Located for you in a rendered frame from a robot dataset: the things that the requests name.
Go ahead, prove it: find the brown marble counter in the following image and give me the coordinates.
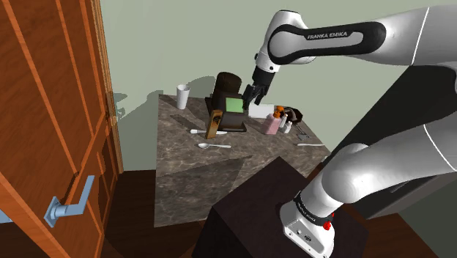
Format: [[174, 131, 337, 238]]
[[153, 93, 332, 229]]

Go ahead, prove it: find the white box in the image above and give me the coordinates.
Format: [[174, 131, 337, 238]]
[[248, 103, 275, 119]]

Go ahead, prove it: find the dark brown coffee machine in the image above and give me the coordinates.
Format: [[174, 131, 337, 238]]
[[204, 71, 249, 133]]

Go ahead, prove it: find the white-handled knife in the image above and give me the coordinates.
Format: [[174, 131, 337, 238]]
[[190, 128, 229, 136]]

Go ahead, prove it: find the dark brown round object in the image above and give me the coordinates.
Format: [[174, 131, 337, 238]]
[[284, 106, 304, 125]]

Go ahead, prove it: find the grey metal kitchen tool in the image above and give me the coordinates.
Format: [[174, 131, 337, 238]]
[[295, 121, 311, 141]]

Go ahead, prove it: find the small white spray bottle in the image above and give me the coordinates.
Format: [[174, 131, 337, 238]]
[[279, 113, 293, 135]]

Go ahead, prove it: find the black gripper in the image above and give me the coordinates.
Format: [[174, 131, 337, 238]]
[[242, 65, 277, 110]]

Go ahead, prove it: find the white cup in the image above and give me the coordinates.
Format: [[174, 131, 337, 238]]
[[176, 84, 191, 110]]

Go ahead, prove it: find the silver spoon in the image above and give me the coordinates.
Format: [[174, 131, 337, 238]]
[[198, 142, 232, 150]]

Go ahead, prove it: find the brown wooden bottle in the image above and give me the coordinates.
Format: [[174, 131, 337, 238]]
[[205, 109, 223, 140]]

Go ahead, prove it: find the brown wooden door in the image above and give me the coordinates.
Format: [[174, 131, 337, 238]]
[[0, 0, 125, 258]]

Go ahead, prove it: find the pink soap pump bottle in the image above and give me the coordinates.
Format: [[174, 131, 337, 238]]
[[264, 106, 285, 136]]

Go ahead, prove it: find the dark robot stand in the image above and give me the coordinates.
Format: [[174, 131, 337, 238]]
[[192, 155, 369, 258]]

